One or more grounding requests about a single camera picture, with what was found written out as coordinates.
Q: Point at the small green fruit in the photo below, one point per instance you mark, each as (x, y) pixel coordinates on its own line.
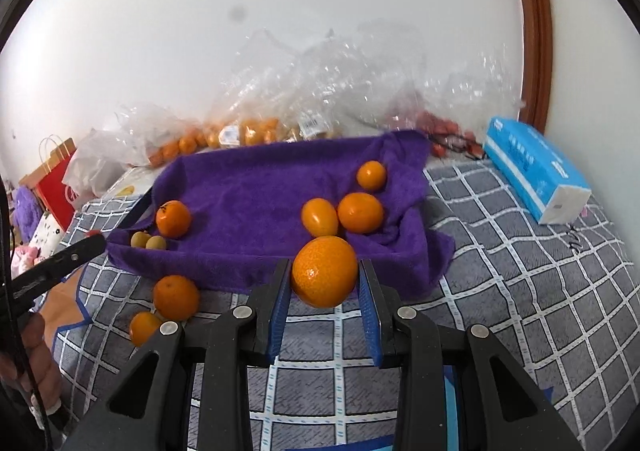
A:
(156, 243)
(139, 239)

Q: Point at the person's left hand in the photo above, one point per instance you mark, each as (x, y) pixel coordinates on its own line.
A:
(42, 371)

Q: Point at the red cherry tomato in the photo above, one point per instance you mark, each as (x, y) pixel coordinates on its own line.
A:
(93, 232)

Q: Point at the white spotted bag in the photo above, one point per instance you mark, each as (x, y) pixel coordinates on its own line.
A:
(47, 233)

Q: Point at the grey checked bedsheet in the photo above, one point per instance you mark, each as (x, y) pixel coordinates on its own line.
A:
(525, 291)

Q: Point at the mandarin with dark stem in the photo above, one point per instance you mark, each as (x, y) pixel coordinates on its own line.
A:
(173, 219)

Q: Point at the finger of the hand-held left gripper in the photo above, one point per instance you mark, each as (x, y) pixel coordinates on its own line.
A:
(60, 266)

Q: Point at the red paper shopping bag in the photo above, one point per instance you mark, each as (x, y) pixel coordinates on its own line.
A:
(57, 153)

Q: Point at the crumpled clear plastic bag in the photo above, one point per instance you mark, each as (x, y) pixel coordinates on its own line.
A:
(350, 81)

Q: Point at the white plastic bag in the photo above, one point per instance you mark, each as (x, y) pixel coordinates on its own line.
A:
(95, 156)

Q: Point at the clear bag of red tomatoes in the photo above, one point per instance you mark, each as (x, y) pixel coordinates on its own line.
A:
(440, 123)

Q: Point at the smooth oval orange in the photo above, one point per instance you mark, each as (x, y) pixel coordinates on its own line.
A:
(360, 212)

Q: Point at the purple towel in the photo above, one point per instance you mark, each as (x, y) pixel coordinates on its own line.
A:
(250, 191)

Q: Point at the pink soft toy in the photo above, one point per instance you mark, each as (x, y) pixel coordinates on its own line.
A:
(22, 258)

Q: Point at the brown wooden door frame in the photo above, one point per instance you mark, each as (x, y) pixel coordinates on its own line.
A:
(535, 31)

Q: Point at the small round orange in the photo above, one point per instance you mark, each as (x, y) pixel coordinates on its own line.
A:
(371, 175)

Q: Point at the clear bag of kumquats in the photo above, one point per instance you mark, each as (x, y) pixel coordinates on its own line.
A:
(257, 131)

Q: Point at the orange kumquat with stem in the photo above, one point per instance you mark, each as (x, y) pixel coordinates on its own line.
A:
(319, 216)

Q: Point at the small smooth orange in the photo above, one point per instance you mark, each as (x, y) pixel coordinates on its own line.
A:
(144, 328)

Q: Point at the purple plush toy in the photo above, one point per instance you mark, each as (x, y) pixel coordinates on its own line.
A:
(27, 211)

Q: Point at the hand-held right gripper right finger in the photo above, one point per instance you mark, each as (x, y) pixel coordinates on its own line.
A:
(372, 321)

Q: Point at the blue tissue pack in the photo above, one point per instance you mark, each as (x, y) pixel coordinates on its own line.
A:
(530, 166)

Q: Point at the large dimpled orange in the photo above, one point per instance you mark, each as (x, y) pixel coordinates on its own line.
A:
(324, 273)

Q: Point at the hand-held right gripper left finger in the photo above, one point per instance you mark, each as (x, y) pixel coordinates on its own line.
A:
(280, 316)

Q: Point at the clear bag of mandarins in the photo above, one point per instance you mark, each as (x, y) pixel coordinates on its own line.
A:
(175, 147)

